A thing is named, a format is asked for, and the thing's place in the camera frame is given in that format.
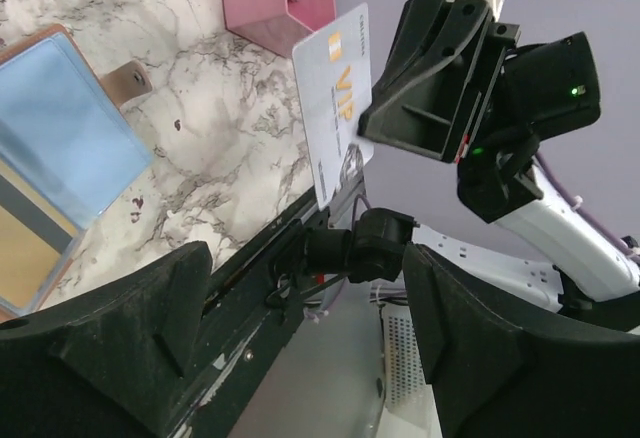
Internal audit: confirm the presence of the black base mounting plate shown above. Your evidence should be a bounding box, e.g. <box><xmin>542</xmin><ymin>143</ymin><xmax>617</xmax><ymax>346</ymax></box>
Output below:
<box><xmin>170</xmin><ymin>176</ymin><xmax>365</xmax><ymax>437</ymax></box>

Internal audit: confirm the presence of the gold credit card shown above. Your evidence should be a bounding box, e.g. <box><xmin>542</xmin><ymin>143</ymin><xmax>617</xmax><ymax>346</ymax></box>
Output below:
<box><xmin>0</xmin><ymin>202</ymin><xmax>64</xmax><ymax>314</ymax></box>

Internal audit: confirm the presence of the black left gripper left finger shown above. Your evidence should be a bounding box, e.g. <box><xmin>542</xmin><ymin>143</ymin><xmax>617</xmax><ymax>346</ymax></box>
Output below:
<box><xmin>1</xmin><ymin>241</ymin><xmax>212</xmax><ymax>437</ymax></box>

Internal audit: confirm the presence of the pink plastic card tray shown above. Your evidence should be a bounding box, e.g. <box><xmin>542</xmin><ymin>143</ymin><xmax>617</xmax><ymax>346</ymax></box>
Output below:
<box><xmin>222</xmin><ymin>0</ymin><xmax>336</xmax><ymax>58</ymax></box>

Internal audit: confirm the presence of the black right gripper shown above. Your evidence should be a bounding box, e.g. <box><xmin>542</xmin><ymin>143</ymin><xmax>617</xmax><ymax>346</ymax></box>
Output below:
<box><xmin>357</xmin><ymin>0</ymin><xmax>601</xmax><ymax>223</ymax></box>

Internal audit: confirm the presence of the tan leather card holder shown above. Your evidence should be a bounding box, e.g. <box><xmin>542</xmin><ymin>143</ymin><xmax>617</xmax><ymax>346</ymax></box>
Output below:
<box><xmin>1</xmin><ymin>24</ymin><xmax>153</xmax><ymax>321</ymax></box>

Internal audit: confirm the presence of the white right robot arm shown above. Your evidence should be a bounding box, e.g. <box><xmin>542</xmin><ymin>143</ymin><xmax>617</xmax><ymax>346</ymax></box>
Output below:
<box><xmin>336</xmin><ymin>0</ymin><xmax>547</xmax><ymax>265</ymax></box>

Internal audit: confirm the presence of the silver VIP credit card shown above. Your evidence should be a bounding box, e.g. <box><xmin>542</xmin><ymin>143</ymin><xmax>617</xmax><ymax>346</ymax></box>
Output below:
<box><xmin>292</xmin><ymin>3</ymin><xmax>374</xmax><ymax>209</ymax></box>

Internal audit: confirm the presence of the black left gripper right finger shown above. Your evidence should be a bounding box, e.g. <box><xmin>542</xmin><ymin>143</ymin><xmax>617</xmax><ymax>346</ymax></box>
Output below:
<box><xmin>403</xmin><ymin>244</ymin><xmax>639</xmax><ymax>437</ymax></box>

